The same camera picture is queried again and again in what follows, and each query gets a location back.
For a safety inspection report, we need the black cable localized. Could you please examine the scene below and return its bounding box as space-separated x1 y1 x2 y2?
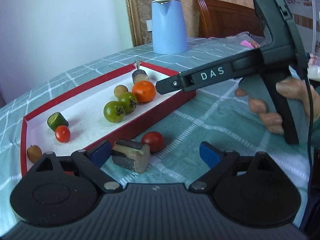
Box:
303 52 315 196

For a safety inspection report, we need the orange mandarin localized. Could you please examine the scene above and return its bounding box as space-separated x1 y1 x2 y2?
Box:
131 81 157 103

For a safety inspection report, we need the red cardboard box tray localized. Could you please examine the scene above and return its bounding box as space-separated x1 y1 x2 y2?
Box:
20 64 196 175

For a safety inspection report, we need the large dark sugarcane piece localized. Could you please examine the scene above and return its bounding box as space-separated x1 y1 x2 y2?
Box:
111 139 151 174

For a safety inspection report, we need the red cherry tomato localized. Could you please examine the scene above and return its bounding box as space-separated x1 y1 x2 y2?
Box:
55 125 71 143
141 132 165 153

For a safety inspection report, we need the green tomato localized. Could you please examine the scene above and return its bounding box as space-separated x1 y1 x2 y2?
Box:
103 101 124 123
118 92 137 114

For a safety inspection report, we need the white wall switch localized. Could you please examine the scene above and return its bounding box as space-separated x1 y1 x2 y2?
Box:
146 20 152 32

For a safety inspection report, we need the wooden headboard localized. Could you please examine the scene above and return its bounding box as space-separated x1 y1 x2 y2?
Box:
194 0 264 38

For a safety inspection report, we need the green checked bed sheet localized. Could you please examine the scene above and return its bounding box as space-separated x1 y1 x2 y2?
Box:
1 38 309 234

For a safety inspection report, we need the brown longan fruit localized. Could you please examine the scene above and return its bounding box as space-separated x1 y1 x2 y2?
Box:
113 85 129 99
27 145 42 164

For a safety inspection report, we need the person right hand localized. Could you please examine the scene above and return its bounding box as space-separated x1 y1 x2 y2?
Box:
235 74 319 144

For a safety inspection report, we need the light blue electric kettle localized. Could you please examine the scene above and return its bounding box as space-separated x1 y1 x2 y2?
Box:
151 0 188 55

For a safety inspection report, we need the pink cloth on bed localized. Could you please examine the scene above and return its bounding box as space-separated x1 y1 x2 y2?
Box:
240 40 260 49

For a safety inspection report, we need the gold wall frame moulding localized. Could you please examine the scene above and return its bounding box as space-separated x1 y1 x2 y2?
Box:
122 0 176 48

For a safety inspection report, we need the green cucumber piece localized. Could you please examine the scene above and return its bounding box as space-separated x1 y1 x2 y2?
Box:
47 112 69 132

